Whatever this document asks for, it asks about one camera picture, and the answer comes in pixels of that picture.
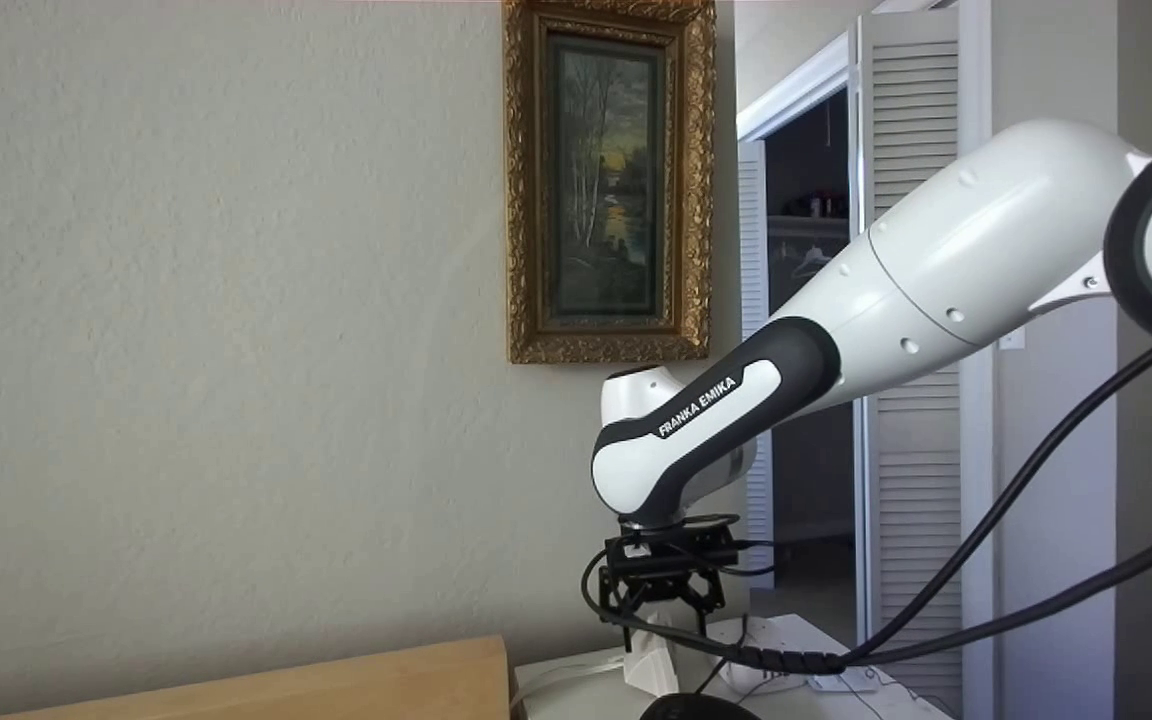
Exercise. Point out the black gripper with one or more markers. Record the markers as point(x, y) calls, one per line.
point(662, 581)

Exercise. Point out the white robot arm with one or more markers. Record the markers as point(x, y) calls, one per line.
point(977, 253)

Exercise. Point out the black dome device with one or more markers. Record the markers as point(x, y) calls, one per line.
point(699, 710)

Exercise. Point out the white nightstand with drawers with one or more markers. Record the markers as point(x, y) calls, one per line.
point(560, 693)

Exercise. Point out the gold framed painting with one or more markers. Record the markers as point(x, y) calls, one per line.
point(603, 173)

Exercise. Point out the white louvered door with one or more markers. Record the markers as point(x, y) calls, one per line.
point(922, 163)

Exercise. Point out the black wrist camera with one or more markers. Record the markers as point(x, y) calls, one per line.
point(676, 545)

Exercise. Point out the white door frame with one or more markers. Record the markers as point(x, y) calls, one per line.
point(802, 94)

